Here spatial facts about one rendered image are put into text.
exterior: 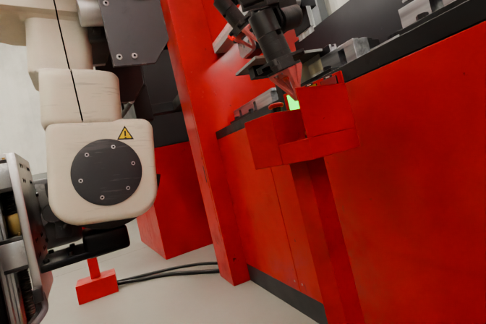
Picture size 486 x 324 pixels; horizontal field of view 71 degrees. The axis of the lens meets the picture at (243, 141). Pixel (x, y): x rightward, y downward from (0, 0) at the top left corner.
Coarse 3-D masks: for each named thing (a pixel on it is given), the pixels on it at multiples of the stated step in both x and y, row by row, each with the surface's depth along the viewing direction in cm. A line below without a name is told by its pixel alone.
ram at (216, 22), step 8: (208, 0) 197; (208, 8) 199; (208, 16) 202; (216, 16) 191; (208, 24) 204; (216, 24) 193; (224, 24) 183; (216, 32) 196; (224, 40) 188; (216, 48) 201; (224, 48) 200
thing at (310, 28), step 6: (306, 6) 123; (306, 12) 123; (306, 18) 124; (312, 18) 123; (306, 24) 125; (312, 24) 123; (300, 30) 128; (306, 30) 127; (312, 30) 123; (300, 36) 131; (306, 36) 127
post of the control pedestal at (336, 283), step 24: (312, 168) 78; (312, 192) 77; (312, 216) 78; (336, 216) 80; (312, 240) 80; (336, 240) 78; (336, 264) 77; (336, 288) 76; (336, 312) 77; (360, 312) 79
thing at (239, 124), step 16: (480, 0) 58; (448, 16) 63; (464, 16) 61; (480, 16) 58; (416, 32) 70; (432, 32) 67; (448, 32) 64; (384, 48) 78; (400, 48) 74; (416, 48) 71; (352, 64) 88; (368, 64) 83; (384, 64) 79; (256, 112) 145; (272, 112) 132; (224, 128) 184; (240, 128) 164
